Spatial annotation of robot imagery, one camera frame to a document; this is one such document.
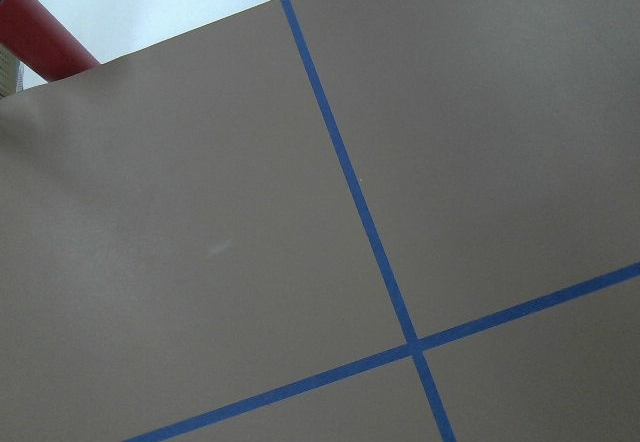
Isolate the red cylinder post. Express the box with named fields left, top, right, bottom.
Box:
left=1, top=0, right=100, bottom=82

